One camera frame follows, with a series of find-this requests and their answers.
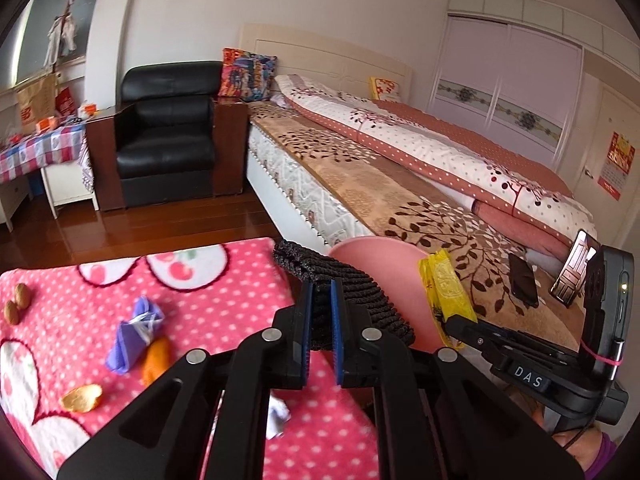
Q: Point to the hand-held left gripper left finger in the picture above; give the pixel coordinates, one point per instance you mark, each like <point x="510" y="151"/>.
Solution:
<point x="306" y="320"/>

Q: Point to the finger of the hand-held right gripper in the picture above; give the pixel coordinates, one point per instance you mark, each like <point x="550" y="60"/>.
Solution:
<point x="480" y="332"/>

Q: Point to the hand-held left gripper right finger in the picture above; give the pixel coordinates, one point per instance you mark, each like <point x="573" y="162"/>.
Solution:
<point x="337" y="330"/>

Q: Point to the black foam net sleeve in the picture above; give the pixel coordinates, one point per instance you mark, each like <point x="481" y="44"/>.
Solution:
<point x="360" y="290"/>

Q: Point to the yellow foil wrapper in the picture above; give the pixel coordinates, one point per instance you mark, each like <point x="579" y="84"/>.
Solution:
<point x="445" y="285"/>

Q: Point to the pink plastic bin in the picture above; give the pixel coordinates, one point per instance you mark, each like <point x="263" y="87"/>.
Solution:
<point x="400" y="280"/>

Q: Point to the person's right forearm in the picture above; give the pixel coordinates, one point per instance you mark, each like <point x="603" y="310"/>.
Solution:
<point x="595" y="455"/>

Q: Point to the smartphone with lit screen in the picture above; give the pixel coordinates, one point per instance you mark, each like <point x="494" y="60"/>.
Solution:
<point x="572" y="265"/>

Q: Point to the black smartphone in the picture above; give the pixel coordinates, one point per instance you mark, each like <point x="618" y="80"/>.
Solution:
<point x="522" y="280"/>

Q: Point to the pink dotted printed blanket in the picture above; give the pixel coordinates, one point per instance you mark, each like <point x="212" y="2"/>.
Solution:
<point x="225" y="280"/>

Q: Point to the white bed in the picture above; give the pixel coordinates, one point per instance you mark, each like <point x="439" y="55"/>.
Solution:
<point x="300" y="180"/>

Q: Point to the brown leaf-pattern bedspread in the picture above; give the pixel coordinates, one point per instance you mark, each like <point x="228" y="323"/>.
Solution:
<point x="360" y="175"/>

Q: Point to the purple wrapper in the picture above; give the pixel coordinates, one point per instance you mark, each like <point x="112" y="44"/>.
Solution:
<point x="130" y="340"/>

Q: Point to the white and pink dotted quilt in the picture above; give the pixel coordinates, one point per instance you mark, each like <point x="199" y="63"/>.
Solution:
<point x="425" y="145"/>

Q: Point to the black leather armchair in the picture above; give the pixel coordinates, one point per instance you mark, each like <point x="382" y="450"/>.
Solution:
<point x="165" y="135"/>

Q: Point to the yellow printed pillow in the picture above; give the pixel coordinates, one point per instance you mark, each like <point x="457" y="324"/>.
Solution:
<point x="385" y="89"/>

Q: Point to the colourful printed pillow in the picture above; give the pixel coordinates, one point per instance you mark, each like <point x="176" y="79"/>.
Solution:
<point x="245" y="72"/>

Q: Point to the white wardrobe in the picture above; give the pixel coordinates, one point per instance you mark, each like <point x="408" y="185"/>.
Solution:
<point x="500" y="60"/>

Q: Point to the white desk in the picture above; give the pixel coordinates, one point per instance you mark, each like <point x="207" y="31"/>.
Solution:
<point x="67" y="185"/>

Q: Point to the brown walnut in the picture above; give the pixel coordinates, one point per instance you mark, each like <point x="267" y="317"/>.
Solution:
<point x="11" y="313"/>
<point x="21" y="295"/>

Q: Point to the white and orange box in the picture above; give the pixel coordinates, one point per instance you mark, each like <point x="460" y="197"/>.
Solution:
<point x="87" y="110"/>

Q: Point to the red shopping bag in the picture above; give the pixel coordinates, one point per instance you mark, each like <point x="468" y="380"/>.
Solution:
<point x="65" y="102"/>

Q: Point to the brown paper bag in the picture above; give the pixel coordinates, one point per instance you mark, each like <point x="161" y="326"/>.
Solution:
<point x="35" y="105"/>

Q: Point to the hanging white garment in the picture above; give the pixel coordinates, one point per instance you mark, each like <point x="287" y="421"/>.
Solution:
<point x="67" y="35"/>

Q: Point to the wooden coat rack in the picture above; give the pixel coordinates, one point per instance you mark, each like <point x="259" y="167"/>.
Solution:
<point x="59" y="35"/>

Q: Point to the large window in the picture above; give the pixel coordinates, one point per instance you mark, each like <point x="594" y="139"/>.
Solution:
<point x="30" y="20"/>

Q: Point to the red wall calendar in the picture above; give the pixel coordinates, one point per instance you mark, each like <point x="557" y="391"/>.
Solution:
<point x="617" y="165"/>

